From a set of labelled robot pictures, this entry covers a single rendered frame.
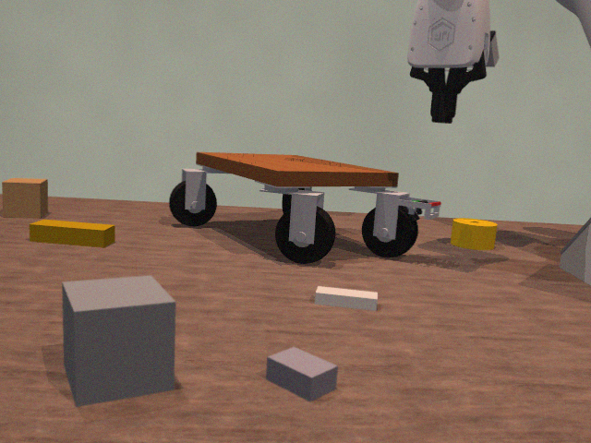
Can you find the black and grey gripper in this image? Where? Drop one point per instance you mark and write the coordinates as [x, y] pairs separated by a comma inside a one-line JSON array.
[[442, 34]]

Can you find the yellow cylinder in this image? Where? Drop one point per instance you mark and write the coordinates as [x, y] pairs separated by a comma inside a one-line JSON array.
[[473, 233]]

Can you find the brown cardboard box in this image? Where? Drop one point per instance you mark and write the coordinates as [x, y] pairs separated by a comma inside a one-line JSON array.
[[25, 198]]

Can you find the yellow rectangular block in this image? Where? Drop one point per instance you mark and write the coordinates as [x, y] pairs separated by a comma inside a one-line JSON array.
[[72, 233]]

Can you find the brown wheeled dolly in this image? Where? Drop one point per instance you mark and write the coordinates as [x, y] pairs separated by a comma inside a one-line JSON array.
[[306, 232]]

